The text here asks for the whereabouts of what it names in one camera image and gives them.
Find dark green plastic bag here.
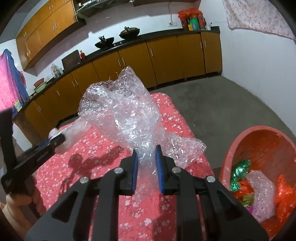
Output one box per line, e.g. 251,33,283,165
230,159,251,192

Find black wok with lid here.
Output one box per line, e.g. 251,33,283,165
119,27,140,40

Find black wok left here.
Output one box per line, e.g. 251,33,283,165
95,36,114,49

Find dark cutting board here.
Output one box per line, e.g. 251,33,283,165
62,50,82,72

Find red floral tablecloth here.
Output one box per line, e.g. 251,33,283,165
34,92,215,241

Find purple plastic bag ball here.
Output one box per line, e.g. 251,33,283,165
246,206,253,214

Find wooden cabinets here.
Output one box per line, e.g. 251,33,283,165
14,31,223,144
16,1,86,70

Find small white plastic bag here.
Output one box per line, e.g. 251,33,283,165
48,118,91,154

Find steel range hood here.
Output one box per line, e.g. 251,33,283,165
73,0,129,19

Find pink floral hanging cloth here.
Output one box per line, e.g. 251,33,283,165
223,0,295,40

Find large orange plastic bag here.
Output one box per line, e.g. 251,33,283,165
261,174,295,238

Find pink and blue curtain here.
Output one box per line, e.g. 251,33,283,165
0,49,29,118

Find green and red basins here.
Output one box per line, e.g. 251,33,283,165
34,78,47,93

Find white cup on counter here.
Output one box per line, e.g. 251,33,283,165
205,23,212,31

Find yellow box on sill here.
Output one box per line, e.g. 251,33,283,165
14,99,23,113

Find clear jar on counter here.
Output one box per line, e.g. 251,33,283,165
51,63,63,78

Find red plastic basket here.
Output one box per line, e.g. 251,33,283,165
220,126,295,240

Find red bottle on counter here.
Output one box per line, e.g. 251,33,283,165
80,50,86,61

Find olive green paw-print bag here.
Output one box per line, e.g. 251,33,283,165
239,195,254,207

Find lower wooden cabinets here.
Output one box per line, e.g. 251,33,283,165
14,31,223,144

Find person's left hand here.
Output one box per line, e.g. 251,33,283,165
2,187,46,238

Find red bag covered bottles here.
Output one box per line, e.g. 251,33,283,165
178,8,206,31

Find large clear bubble wrap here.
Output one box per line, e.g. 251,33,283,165
78,67,206,201

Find upper wooden cabinets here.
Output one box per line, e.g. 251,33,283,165
16,1,86,70

